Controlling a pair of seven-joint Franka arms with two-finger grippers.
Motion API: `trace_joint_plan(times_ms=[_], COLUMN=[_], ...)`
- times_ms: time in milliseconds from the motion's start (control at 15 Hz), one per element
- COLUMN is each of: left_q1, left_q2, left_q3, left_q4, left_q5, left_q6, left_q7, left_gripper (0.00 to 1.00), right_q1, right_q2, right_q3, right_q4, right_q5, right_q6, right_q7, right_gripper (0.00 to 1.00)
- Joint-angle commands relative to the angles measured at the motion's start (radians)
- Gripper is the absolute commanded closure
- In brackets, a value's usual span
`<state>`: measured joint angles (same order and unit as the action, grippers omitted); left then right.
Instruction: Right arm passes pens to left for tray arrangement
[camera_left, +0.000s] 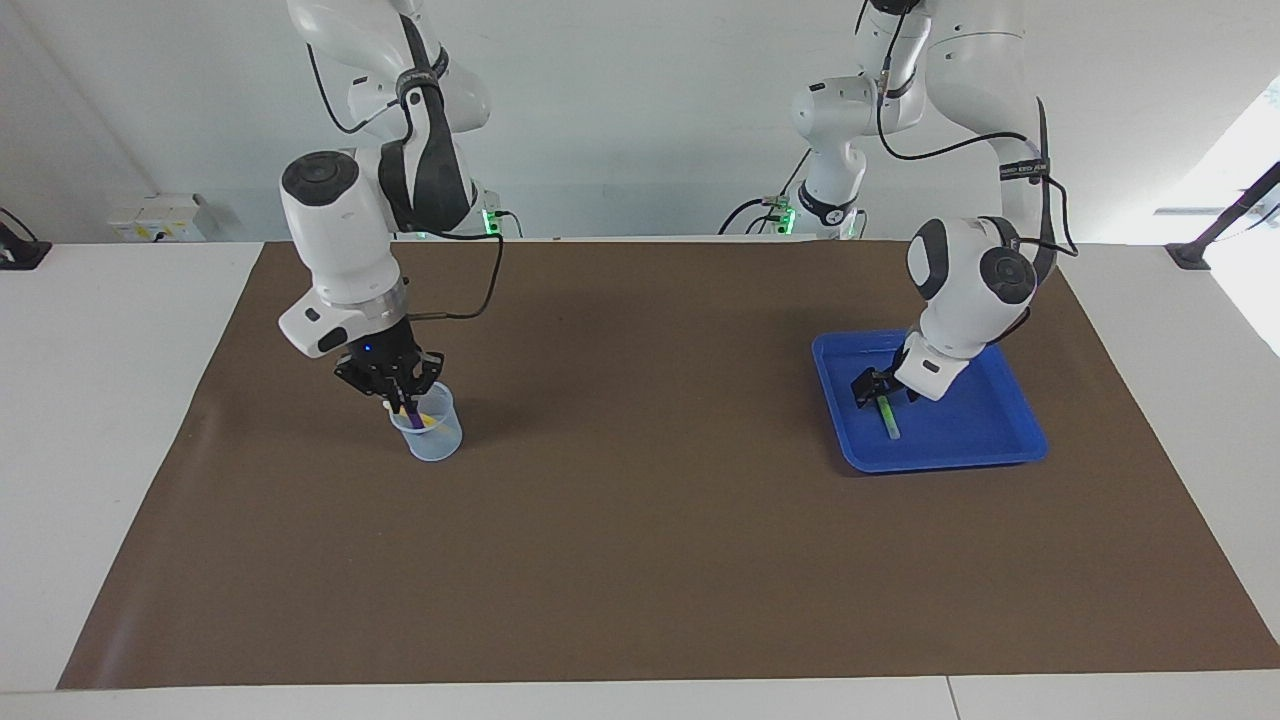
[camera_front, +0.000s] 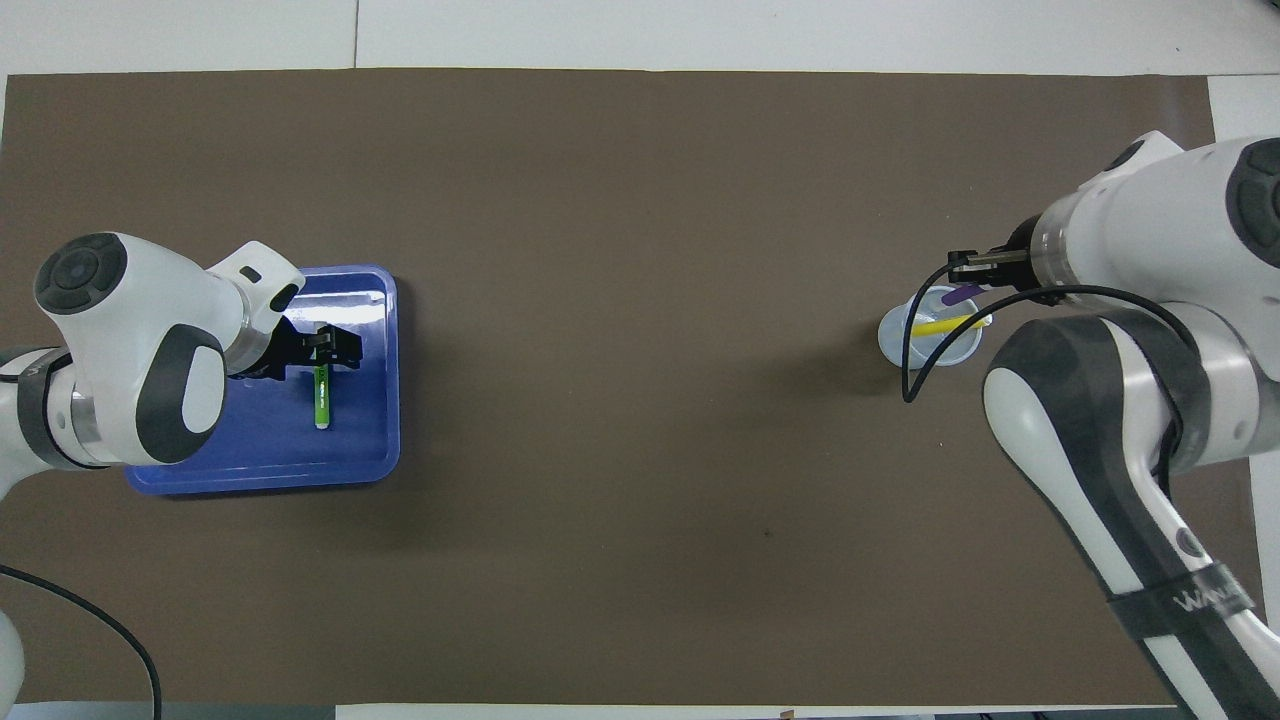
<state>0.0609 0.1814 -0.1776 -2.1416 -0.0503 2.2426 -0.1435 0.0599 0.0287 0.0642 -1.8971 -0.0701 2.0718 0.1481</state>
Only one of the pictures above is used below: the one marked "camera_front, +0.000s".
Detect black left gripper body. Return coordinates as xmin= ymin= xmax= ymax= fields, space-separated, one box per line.
xmin=235 ymin=315 xmax=311 ymax=381

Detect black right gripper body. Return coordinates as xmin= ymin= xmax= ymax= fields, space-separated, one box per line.
xmin=1005 ymin=220 xmax=1063 ymax=306

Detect blue plastic tray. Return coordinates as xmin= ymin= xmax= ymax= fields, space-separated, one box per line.
xmin=125 ymin=264 xmax=402 ymax=497

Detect translucent mesh pen cup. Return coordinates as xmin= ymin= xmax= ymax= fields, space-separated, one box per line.
xmin=878 ymin=285 xmax=994 ymax=370

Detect brown table mat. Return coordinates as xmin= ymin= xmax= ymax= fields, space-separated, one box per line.
xmin=0 ymin=68 xmax=1280 ymax=706

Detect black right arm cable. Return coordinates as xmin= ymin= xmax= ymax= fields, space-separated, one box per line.
xmin=901 ymin=258 xmax=1201 ymax=501

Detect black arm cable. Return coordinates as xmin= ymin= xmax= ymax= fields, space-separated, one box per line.
xmin=0 ymin=565 xmax=163 ymax=720
xmin=901 ymin=258 xmax=1201 ymax=501

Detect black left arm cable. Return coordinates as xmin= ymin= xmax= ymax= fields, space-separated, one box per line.
xmin=0 ymin=565 xmax=163 ymax=720

